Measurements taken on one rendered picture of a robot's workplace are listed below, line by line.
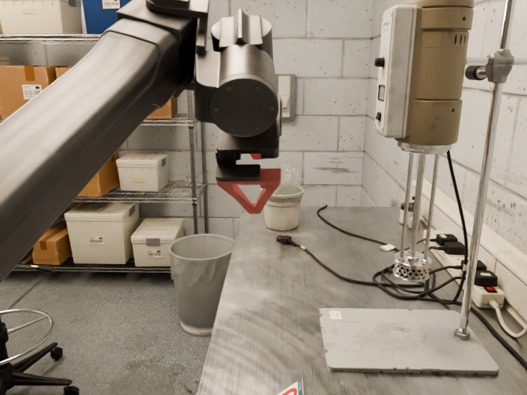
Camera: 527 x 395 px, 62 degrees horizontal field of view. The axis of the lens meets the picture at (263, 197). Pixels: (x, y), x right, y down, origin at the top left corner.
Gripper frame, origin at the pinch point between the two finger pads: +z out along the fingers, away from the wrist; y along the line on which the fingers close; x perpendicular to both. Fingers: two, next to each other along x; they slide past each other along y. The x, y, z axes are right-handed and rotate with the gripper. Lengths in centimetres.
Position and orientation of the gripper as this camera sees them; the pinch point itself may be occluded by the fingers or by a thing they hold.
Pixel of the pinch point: (256, 179)
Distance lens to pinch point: 55.1
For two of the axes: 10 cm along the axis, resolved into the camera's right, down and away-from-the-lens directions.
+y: -0.4, 7.2, -6.9
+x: 10.0, -0.1, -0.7
